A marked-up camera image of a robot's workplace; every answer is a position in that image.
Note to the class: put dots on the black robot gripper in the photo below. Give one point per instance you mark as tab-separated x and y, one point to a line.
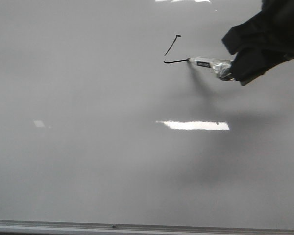
262	42

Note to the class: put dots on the white black-tipped whiteboard marker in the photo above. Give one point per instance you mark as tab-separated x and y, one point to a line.
220	67

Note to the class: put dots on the white whiteboard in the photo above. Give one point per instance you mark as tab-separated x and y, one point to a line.
102	120

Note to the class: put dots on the aluminium whiteboard frame rail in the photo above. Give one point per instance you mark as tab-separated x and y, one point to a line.
72	228

